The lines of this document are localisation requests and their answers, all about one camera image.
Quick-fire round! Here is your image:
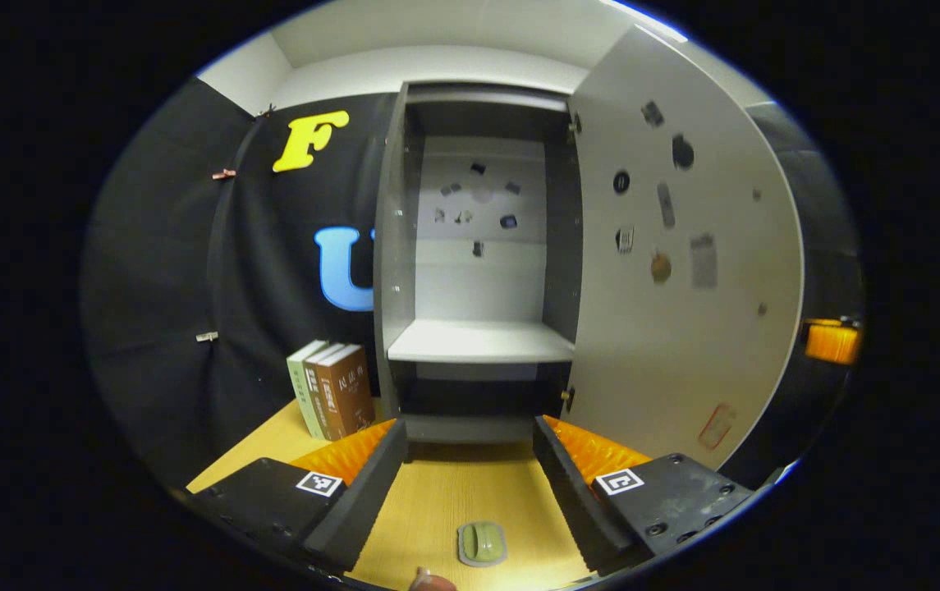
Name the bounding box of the green coaster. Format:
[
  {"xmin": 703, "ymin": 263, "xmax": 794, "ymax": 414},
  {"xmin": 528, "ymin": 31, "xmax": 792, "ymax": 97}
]
[{"xmin": 457, "ymin": 520, "xmax": 509, "ymax": 567}]

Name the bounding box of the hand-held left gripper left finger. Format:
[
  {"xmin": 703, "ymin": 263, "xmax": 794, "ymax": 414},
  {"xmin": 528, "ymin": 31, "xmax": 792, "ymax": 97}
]
[{"xmin": 190, "ymin": 417, "xmax": 409, "ymax": 574}]

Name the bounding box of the black backdrop cloth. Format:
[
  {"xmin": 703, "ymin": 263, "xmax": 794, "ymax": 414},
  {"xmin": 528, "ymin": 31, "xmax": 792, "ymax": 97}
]
[{"xmin": 80, "ymin": 78, "xmax": 864, "ymax": 493}]

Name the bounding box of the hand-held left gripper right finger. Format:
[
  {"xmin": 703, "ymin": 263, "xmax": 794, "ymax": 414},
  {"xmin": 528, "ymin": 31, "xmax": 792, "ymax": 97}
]
[{"xmin": 532, "ymin": 415, "xmax": 754, "ymax": 577}]

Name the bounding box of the white cabinet shelf board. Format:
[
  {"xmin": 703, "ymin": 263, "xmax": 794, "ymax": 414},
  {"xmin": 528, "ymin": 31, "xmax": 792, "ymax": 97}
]
[{"xmin": 387, "ymin": 318, "xmax": 575, "ymax": 364}]

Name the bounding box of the olive brown book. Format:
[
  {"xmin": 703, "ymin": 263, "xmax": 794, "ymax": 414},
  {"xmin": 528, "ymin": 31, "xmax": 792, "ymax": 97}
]
[{"xmin": 304, "ymin": 343, "xmax": 347, "ymax": 442}]

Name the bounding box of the beige cabinet door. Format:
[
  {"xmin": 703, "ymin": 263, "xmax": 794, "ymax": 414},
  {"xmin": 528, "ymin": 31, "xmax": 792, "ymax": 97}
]
[{"xmin": 564, "ymin": 25, "xmax": 805, "ymax": 473}]

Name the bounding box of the green book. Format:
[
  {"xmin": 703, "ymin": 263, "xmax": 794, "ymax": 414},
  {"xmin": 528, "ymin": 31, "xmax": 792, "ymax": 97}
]
[{"xmin": 287, "ymin": 339, "xmax": 331, "ymax": 440}]

